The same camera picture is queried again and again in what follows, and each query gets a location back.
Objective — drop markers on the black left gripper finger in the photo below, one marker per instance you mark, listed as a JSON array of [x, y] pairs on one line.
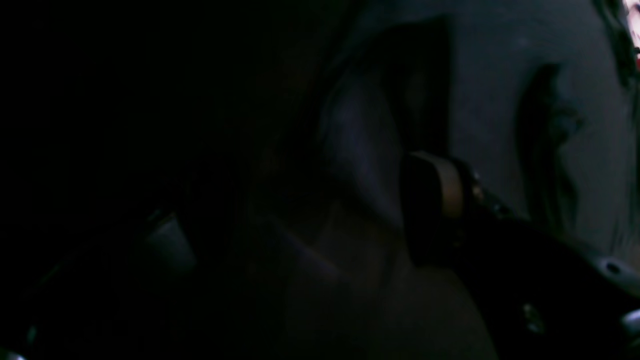
[[542, 296]]

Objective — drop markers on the dark grey T-shirt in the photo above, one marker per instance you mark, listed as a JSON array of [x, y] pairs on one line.
[[540, 96]]

